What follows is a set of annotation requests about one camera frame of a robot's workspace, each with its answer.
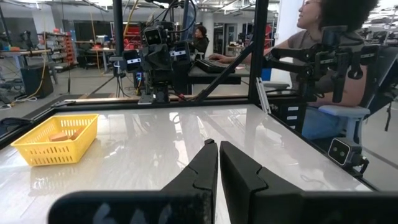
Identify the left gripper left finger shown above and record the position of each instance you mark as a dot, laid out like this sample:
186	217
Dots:
199	180

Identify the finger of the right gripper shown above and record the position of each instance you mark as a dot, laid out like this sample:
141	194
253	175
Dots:
163	57
149	59

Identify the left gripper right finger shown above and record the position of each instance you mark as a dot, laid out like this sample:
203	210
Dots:
242	186

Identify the orange foam block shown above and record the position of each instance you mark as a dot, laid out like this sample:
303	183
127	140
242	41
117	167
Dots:
58	137
76	133

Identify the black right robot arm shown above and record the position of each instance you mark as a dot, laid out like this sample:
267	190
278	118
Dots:
160	84

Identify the person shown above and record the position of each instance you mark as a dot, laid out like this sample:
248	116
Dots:
356	87
200	43

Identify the red storage bins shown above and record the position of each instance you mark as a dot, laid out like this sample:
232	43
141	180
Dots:
133	34

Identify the black computer keyboard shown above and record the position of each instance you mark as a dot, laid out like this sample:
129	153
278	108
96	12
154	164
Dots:
213	66

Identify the dark office desk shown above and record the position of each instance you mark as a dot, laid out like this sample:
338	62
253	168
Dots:
217	77

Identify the black tripod pole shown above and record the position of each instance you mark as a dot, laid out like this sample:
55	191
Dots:
118	28

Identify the black drawer cabinet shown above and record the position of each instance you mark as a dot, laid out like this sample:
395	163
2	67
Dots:
290	116

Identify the blue bin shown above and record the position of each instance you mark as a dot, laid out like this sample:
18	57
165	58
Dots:
266	74

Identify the storage shelving unit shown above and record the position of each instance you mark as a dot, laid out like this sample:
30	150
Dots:
62	46

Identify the white metal strip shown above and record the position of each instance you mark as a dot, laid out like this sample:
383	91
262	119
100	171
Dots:
262	96

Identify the black floor box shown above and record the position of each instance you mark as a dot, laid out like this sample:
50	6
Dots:
37	81

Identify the cluttered workbench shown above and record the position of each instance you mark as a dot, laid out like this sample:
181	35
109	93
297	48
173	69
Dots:
25	52

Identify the yellow plastic basket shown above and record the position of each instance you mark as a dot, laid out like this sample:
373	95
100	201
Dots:
46	152

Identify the black office chair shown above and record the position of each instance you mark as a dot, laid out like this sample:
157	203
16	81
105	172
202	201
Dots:
382	81

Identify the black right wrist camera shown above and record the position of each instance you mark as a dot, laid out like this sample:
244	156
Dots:
153	36

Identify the black aluminium table frame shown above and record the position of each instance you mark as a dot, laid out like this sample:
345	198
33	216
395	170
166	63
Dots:
259	46

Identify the grey table-level camera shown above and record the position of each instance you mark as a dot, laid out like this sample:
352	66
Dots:
339	151

